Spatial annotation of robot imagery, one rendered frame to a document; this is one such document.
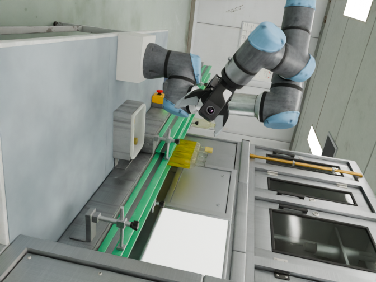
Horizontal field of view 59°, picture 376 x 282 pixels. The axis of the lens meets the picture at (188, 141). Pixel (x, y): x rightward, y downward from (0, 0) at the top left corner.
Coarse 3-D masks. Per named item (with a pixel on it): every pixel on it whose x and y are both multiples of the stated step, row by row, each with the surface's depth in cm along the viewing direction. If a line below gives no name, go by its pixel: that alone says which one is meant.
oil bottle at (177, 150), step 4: (176, 148) 182; (180, 148) 183; (176, 152) 179; (180, 152) 179; (184, 152) 179; (188, 152) 179; (192, 152) 180; (196, 152) 181; (196, 156) 179; (196, 160) 181
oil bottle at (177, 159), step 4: (172, 156) 174; (176, 156) 175; (180, 156) 175; (184, 156) 176; (188, 156) 176; (192, 156) 177; (172, 160) 175; (176, 160) 174; (180, 160) 174; (184, 160) 173; (188, 160) 173; (192, 160) 173; (168, 164) 176; (172, 164) 176; (176, 164) 175; (180, 164) 175; (184, 164) 175; (188, 164) 174; (192, 164) 174
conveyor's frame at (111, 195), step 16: (160, 112) 193; (160, 128) 176; (144, 160) 161; (112, 176) 145; (128, 176) 146; (96, 192) 133; (112, 192) 135; (128, 192) 136; (96, 208) 125; (112, 208) 126; (80, 224) 116; (96, 224) 117; (64, 240) 109; (96, 240) 110
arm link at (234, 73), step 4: (232, 60) 82; (228, 64) 83; (232, 64) 82; (236, 64) 88; (228, 68) 83; (232, 68) 82; (236, 68) 81; (228, 72) 83; (232, 72) 82; (236, 72) 82; (240, 72) 81; (244, 72) 81; (228, 76) 83; (232, 76) 83; (236, 76) 82; (240, 76) 82; (244, 76) 82; (248, 76) 82; (252, 76) 82; (232, 80) 83; (236, 80) 83; (240, 80) 83; (244, 80) 83; (248, 80) 83; (240, 84) 84; (244, 84) 84
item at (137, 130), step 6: (138, 108) 145; (144, 108) 154; (138, 114) 155; (144, 114) 155; (132, 120) 139; (138, 120) 157; (144, 120) 157; (132, 126) 141; (138, 126) 158; (144, 126) 158; (132, 132) 142; (138, 132) 159; (144, 132) 160; (132, 138) 143; (138, 138) 161; (132, 144) 144; (138, 144) 160; (132, 150) 145; (138, 150) 156; (132, 156) 147
